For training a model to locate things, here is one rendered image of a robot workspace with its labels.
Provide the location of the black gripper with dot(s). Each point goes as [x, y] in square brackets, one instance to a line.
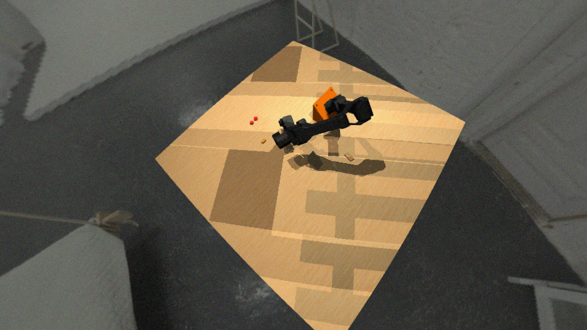
[297, 122]

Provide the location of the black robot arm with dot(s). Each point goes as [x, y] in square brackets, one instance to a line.
[301, 133]

